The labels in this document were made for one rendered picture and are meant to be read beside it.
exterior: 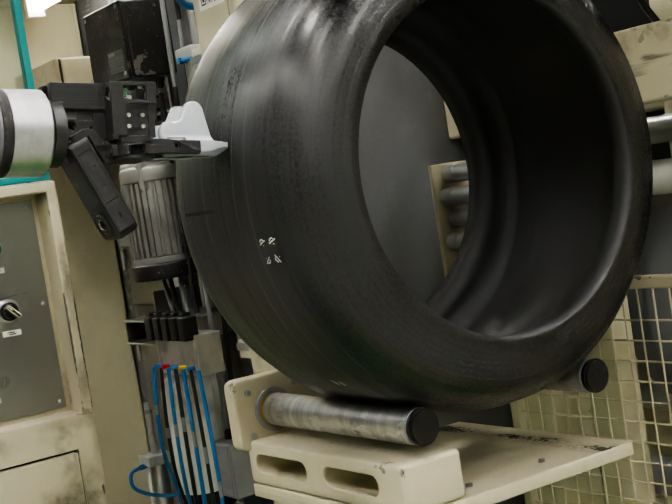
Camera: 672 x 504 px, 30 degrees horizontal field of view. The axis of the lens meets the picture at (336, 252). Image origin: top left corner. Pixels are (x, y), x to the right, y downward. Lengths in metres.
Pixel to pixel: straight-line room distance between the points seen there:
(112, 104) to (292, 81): 0.19
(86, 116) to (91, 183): 0.07
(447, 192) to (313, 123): 0.76
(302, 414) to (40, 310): 0.58
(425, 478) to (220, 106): 0.49
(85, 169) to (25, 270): 0.74
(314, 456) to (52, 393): 0.61
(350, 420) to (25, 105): 0.56
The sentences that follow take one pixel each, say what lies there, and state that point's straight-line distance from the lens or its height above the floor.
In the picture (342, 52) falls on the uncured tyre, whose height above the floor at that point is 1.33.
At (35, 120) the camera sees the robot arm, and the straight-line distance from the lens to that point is 1.29.
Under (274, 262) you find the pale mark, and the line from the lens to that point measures 1.37.
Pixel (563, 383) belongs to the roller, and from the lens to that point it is 1.66.
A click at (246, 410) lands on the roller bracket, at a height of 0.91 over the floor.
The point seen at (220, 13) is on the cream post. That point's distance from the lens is 1.83.
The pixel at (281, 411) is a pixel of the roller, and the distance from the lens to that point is 1.69.
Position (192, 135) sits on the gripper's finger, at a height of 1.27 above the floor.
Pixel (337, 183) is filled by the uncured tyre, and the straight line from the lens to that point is 1.35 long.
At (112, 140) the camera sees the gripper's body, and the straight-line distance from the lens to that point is 1.34.
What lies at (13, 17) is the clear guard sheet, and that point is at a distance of 2.07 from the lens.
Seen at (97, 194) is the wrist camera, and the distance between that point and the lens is 1.33.
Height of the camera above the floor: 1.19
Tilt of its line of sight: 3 degrees down
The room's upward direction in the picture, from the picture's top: 9 degrees counter-clockwise
